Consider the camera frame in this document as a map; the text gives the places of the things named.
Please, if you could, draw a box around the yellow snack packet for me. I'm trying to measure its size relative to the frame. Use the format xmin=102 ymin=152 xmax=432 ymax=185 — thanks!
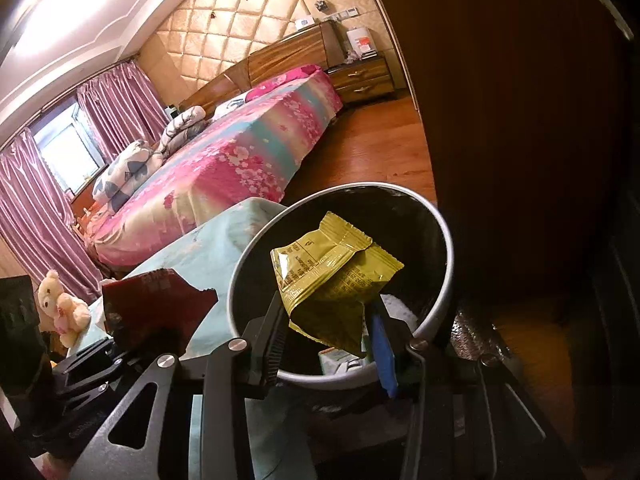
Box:
xmin=270 ymin=211 xmax=404 ymax=356

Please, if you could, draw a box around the red snack bag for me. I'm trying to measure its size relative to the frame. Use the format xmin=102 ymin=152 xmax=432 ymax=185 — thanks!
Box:
xmin=103 ymin=269 xmax=218 ymax=356

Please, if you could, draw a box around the white foam fruit net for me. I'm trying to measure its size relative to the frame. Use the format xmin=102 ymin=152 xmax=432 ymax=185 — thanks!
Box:
xmin=381 ymin=295 xmax=420 ymax=333

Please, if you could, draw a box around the green white milk carton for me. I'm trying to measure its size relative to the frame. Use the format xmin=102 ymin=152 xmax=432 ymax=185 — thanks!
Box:
xmin=318 ymin=334 xmax=374 ymax=376

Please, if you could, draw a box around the white rim trash bin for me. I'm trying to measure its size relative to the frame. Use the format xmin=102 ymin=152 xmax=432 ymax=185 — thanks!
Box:
xmin=228 ymin=182 xmax=454 ymax=391

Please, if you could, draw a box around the cream teddy bear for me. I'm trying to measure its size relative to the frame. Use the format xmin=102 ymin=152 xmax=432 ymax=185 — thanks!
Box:
xmin=37 ymin=270 xmax=91 ymax=349

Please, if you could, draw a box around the left pink curtain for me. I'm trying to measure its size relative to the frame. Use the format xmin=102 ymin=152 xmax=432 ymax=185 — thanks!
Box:
xmin=1 ymin=128 xmax=102 ymax=304

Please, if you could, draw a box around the pink curtain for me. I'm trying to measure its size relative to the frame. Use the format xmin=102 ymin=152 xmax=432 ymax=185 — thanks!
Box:
xmin=1 ymin=128 xmax=102 ymax=304
xmin=76 ymin=61 xmax=168 ymax=162

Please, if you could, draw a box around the bed with pink floral sheet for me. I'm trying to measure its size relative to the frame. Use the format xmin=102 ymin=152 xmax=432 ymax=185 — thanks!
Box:
xmin=85 ymin=70 xmax=343 ymax=270

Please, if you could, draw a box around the large folded heart quilt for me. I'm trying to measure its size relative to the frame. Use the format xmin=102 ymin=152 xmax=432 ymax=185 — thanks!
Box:
xmin=92 ymin=140 xmax=164 ymax=212

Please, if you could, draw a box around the small folded quilt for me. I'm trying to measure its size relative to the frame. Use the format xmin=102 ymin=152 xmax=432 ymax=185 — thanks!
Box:
xmin=156 ymin=105 xmax=208 ymax=159

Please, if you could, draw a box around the white pillow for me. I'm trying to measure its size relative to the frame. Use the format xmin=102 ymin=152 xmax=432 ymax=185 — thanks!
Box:
xmin=213 ymin=93 xmax=246 ymax=120

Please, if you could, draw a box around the wooden nightstand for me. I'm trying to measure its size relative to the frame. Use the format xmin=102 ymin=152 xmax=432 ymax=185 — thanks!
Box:
xmin=326 ymin=55 xmax=395 ymax=104

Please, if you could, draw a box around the window with blinds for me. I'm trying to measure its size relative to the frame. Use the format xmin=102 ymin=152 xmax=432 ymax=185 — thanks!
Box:
xmin=29 ymin=96 xmax=105 ymax=197

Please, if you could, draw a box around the pink pillow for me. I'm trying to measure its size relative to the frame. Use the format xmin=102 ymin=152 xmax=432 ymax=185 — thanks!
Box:
xmin=245 ymin=64 xmax=322 ymax=103

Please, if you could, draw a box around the right pink curtain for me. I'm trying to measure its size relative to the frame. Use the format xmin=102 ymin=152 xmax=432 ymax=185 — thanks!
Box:
xmin=76 ymin=61 xmax=168 ymax=162

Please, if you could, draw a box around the white bag on nightstand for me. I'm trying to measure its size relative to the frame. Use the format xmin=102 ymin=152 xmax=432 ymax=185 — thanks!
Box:
xmin=346 ymin=27 xmax=378 ymax=60

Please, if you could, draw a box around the wooden headboard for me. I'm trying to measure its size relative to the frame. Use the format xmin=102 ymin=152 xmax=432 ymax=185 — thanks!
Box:
xmin=177 ymin=22 xmax=346 ymax=116

